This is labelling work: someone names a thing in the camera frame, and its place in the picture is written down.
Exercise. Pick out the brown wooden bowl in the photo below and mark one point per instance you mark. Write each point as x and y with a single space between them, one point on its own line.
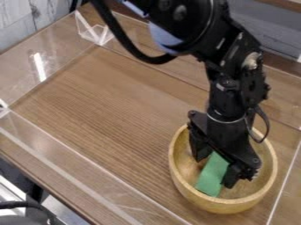
233 200

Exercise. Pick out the clear acrylic corner bracket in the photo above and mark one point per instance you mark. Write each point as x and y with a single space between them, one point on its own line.
95 33

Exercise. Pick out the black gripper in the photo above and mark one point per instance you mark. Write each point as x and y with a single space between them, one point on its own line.
226 136

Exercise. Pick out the green rectangular block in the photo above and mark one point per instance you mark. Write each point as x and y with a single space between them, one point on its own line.
209 182

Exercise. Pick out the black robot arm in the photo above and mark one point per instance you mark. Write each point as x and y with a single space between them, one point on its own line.
196 27

